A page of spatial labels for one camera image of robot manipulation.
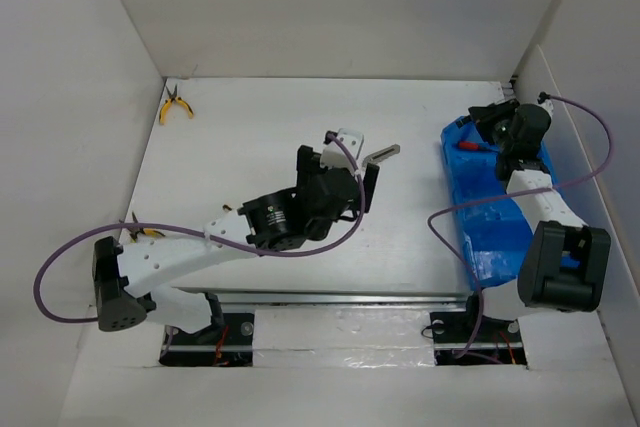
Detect blue plastic compartment bin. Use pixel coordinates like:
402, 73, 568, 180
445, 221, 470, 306
440, 122, 533, 288

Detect yellow pliers near left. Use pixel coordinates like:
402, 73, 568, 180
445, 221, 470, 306
119, 211, 166, 243

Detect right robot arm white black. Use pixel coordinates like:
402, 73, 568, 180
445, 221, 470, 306
468, 96, 611, 312

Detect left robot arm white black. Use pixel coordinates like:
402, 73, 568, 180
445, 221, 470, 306
92, 143, 379, 344

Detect red handled screwdriver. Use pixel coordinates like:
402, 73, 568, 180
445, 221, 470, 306
455, 140, 498, 154

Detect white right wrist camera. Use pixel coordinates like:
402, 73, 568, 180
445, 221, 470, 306
537, 92, 554, 118

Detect yellow pliers far corner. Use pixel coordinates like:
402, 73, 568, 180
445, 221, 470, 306
158, 84, 195, 126

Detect metal mounting rail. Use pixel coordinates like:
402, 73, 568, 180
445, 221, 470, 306
107, 289, 581, 348

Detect silver folding utility knife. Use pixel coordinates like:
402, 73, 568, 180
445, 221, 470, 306
361, 144, 401, 168

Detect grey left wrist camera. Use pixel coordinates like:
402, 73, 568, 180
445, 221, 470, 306
320, 128, 364, 171

